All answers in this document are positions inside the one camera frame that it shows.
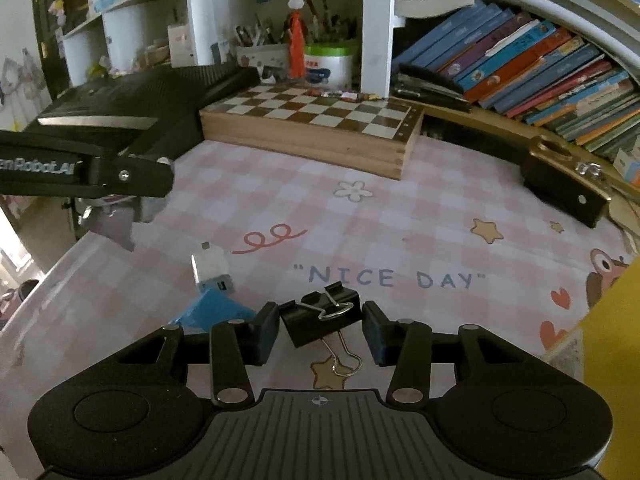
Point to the white bookshelf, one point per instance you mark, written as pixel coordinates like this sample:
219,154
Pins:
122,30

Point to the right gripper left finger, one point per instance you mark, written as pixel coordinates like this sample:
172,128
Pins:
233,346

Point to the wooden chess board box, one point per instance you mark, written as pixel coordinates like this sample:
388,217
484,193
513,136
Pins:
371,135

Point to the white USB charger cube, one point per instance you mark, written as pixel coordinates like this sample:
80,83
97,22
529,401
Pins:
211,269

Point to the black binder clip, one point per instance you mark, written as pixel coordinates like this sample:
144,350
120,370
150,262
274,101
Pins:
317,315

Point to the black gold wooden box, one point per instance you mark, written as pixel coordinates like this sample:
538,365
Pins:
560,174

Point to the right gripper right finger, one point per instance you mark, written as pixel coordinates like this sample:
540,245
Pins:
405,346

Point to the black Yamaha keyboard piano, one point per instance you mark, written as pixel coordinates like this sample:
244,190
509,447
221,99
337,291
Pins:
155,113

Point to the yellow cardboard box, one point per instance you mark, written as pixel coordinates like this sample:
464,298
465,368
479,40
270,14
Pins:
602,351

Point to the blue plastic piece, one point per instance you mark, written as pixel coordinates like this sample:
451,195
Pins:
209,309

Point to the white green lidded jar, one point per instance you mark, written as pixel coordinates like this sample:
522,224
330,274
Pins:
330,65

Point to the pink checkered tablecloth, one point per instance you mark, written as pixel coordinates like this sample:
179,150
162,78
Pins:
457,240

